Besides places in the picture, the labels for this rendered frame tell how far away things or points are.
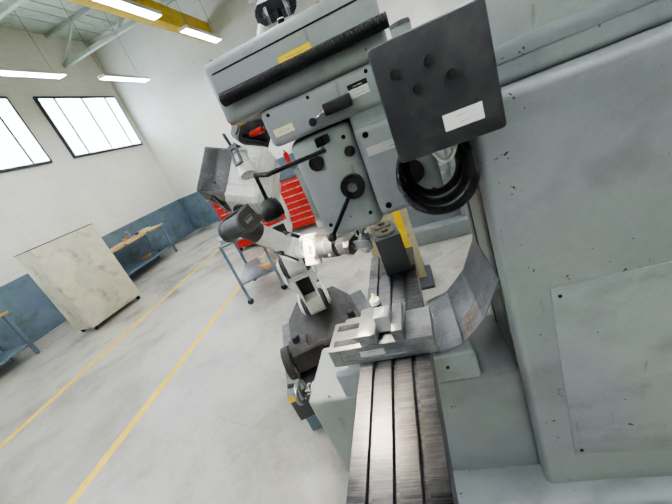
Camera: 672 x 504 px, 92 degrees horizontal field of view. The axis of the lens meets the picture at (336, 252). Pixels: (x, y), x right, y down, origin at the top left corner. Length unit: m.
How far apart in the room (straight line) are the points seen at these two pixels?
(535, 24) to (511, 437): 1.32
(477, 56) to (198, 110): 11.06
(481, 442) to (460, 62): 1.31
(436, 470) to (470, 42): 0.84
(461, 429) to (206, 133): 10.91
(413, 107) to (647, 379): 1.04
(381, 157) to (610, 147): 0.50
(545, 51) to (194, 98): 10.98
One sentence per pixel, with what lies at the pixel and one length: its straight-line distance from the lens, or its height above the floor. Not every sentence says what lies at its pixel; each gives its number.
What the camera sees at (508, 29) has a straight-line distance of 0.97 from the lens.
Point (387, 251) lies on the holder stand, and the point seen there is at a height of 1.03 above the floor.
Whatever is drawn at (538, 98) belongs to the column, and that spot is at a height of 1.52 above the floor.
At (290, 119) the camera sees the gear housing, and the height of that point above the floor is 1.68.
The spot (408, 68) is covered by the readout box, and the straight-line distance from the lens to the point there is 0.66.
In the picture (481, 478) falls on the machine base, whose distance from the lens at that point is 1.67.
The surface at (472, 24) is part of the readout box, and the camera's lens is 0.68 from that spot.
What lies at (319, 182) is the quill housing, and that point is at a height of 1.50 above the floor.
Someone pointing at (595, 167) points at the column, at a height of 1.34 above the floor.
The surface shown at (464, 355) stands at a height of 0.81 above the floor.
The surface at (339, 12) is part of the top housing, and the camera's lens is 0.93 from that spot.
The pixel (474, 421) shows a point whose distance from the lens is 1.45.
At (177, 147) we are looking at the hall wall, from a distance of 12.14.
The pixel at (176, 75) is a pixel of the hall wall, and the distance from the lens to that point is 11.81.
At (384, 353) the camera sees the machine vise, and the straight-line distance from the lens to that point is 1.10.
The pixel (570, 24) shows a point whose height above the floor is 1.63.
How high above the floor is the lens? 1.64
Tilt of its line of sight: 21 degrees down
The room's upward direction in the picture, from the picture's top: 23 degrees counter-clockwise
